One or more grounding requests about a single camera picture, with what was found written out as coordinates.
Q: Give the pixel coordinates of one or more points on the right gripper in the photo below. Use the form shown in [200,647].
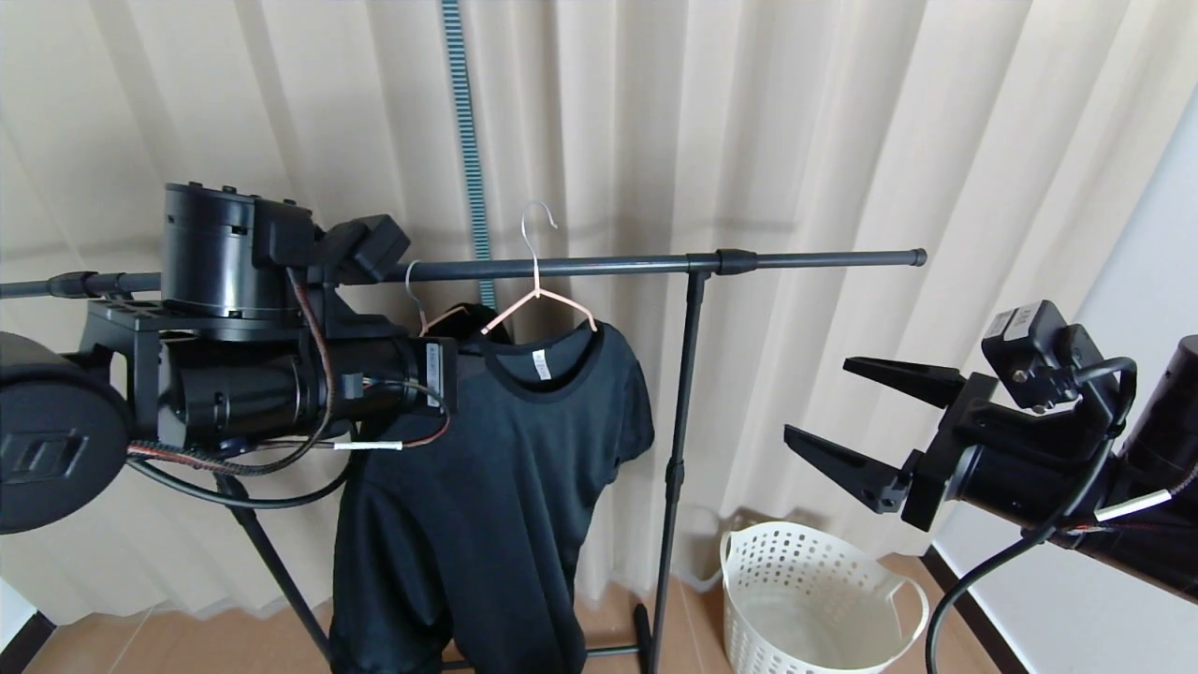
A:
[1011,459]

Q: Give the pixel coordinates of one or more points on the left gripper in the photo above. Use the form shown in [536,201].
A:
[262,393]

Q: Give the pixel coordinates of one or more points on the pink clothes hanger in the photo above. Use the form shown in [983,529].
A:
[413,290]
[534,267]

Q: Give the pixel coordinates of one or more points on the black shorts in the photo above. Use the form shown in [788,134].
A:
[477,323]

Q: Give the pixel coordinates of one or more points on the black garment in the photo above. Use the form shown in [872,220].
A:
[487,524]

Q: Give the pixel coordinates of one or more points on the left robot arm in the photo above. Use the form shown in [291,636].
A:
[56,440]

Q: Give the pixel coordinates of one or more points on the white laundry basket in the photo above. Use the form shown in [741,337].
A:
[814,562]

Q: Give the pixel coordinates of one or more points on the black clothes rack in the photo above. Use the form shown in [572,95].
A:
[796,259]

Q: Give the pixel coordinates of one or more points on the beige curtain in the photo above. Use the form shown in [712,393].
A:
[796,112]

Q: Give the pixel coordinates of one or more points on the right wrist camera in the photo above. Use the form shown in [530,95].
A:
[1039,346]

